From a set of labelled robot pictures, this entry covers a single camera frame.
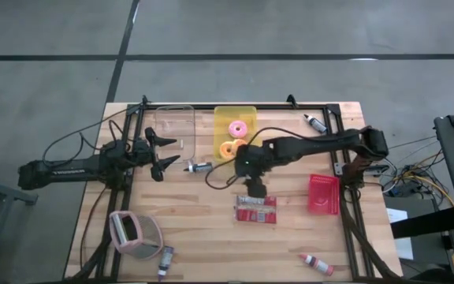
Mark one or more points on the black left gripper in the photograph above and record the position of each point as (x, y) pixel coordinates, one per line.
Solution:
(142, 153)

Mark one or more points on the red plastic basket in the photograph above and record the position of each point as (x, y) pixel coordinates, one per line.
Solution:
(323, 195)

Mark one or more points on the purplish red dropper bottle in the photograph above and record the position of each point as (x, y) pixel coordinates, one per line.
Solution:
(165, 260)

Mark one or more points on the black aluminium table frame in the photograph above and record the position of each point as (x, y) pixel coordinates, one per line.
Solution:
(282, 106)

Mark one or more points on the light red dropper bottle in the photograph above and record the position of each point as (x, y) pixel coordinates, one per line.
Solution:
(317, 265)

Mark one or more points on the clear plastic bin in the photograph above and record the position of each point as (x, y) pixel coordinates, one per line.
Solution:
(173, 118)

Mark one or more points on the pink frosted toy donut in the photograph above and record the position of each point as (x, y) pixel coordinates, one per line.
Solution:
(233, 128)

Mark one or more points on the white paper sheet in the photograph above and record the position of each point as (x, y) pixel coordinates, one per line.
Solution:
(405, 248)

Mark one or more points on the black frame clamp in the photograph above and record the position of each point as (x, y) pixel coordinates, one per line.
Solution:
(291, 101)
(144, 100)

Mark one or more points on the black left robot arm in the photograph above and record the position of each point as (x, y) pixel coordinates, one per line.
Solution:
(69, 171)

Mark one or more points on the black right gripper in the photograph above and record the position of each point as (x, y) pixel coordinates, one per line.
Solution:
(252, 165)

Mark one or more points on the black bottle white cap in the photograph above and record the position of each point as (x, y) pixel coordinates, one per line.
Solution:
(201, 167)
(317, 124)

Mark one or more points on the yellow plastic bin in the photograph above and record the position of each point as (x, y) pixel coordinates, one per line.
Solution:
(223, 126)

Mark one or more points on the pink mesh basket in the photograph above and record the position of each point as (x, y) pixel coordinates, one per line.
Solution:
(148, 236)

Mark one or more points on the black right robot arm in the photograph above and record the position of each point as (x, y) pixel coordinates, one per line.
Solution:
(309, 144)

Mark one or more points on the red snack package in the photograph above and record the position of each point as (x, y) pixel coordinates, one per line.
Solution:
(256, 213)

